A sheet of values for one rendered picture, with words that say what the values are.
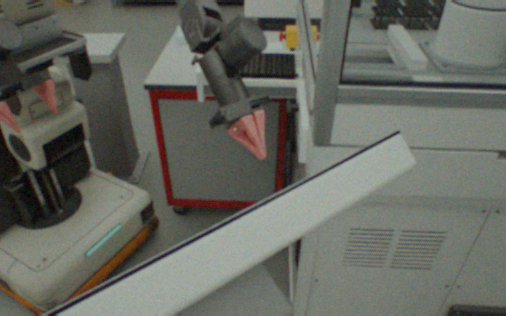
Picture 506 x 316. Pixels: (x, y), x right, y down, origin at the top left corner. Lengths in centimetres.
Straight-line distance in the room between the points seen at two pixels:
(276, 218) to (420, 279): 99
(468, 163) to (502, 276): 48
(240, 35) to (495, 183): 73
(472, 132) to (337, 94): 32
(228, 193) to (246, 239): 155
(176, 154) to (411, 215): 107
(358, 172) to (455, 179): 63
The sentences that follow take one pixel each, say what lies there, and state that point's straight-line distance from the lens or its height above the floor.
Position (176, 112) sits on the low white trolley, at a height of 62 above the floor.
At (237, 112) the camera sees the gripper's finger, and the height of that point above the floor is 113.
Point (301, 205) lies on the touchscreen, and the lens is 41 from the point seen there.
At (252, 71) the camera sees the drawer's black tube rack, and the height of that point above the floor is 90.
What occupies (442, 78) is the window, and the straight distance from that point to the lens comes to 92.
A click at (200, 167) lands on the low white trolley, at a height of 34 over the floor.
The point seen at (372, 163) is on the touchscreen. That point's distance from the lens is 48.
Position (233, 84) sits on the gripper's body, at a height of 116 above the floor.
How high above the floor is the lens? 147
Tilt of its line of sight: 37 degrees down
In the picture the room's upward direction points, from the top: straight up
